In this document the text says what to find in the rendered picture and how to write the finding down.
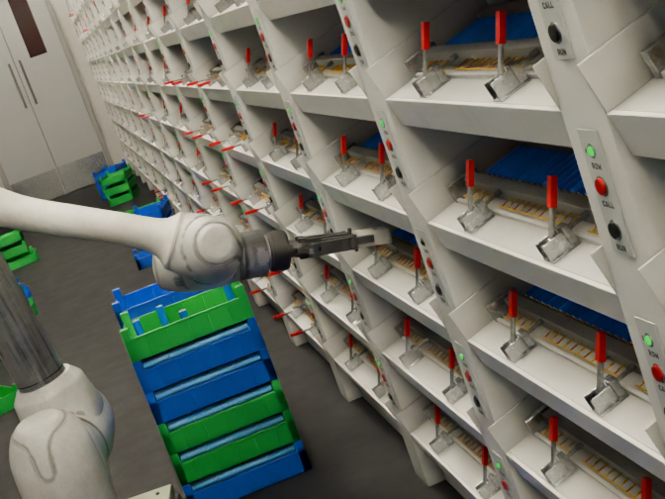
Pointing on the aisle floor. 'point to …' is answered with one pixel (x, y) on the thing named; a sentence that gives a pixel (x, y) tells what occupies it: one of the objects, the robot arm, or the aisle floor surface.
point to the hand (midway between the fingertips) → (371, 237)
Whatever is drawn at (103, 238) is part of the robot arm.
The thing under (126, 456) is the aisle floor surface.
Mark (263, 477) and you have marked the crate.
